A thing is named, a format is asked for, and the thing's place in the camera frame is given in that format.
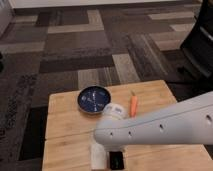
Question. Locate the white sponge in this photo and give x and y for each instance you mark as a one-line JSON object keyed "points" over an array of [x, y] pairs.
{"points": [[98, 157]]}

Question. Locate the black furniture at right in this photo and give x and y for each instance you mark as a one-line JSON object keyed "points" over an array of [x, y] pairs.
{"points": [[198, 45]]}

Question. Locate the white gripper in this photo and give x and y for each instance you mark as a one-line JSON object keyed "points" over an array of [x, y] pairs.
{"points": [[115, 111]]}

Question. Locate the blue metal bowl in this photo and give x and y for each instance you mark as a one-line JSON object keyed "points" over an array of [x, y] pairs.
{"points": [[93, 99]]}

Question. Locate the black eraser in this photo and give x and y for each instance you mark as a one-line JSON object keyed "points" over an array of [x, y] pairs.
{"points": [[116, 160]]}

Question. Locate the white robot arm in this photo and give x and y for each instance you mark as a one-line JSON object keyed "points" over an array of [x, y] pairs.
{"points": [[185, 122]]}

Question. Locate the orange carrot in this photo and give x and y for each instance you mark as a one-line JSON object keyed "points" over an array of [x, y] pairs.
{"points": [[133, 106]]}

